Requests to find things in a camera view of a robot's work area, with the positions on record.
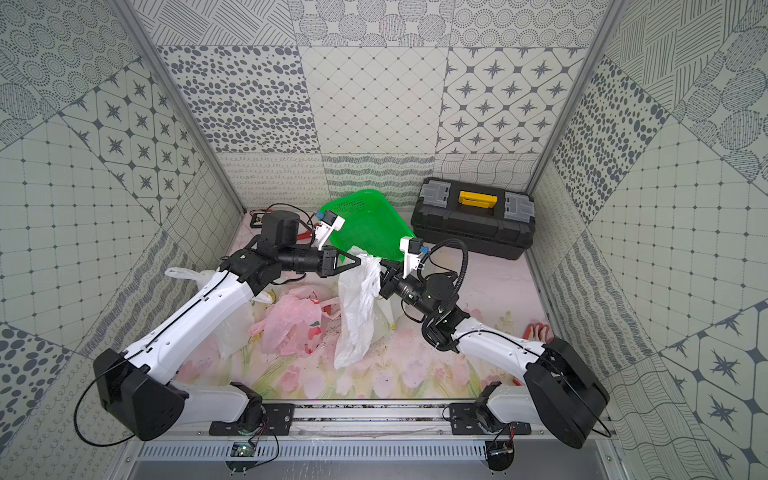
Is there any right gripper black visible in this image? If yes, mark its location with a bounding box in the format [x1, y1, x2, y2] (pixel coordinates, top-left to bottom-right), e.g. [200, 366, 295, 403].
[367, 255, 438, 320]

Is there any pink plastic bag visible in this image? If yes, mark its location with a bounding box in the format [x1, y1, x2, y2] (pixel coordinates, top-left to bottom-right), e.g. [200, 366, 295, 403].
[248, 285, 341, 356]

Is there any lemon print plastic bag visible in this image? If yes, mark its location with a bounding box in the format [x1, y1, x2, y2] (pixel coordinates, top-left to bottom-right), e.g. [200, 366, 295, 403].
[165, 267, 276, 359]

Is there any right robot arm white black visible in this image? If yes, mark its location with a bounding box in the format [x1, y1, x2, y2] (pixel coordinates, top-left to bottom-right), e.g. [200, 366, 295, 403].
[380, 260, 610, 449]

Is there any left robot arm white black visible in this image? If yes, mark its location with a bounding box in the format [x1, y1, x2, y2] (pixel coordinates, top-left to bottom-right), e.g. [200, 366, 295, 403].
[94, 210, 360, 441]

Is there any green plastic basket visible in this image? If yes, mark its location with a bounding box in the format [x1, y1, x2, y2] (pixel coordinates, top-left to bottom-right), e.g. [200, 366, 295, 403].
[319, 189, 414, 261]

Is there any black screw bit case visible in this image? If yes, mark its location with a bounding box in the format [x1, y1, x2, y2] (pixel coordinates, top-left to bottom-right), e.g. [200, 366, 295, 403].
[249, 210, 269, 229]

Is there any red white work glove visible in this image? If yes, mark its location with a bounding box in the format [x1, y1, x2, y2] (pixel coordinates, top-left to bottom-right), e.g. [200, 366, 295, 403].
[523, 323, 554, 343]

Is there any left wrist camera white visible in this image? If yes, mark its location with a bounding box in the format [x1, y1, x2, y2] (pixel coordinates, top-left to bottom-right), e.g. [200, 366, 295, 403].
[312, 210, 345, 250]

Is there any black toolbox yellow handle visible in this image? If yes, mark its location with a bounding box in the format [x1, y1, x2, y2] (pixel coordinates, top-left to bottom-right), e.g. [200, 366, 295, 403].
[411, 177, 536, 260]

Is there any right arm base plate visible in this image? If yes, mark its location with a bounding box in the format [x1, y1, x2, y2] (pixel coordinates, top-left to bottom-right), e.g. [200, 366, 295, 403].
[443, 403, 532, 436]

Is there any aluminium front rail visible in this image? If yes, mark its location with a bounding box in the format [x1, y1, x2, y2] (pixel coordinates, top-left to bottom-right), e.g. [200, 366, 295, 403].
[122, 398, 619, 442]

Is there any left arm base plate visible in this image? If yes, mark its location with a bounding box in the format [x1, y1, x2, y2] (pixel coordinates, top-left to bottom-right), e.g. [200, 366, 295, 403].
[208, 403, 295, 437]

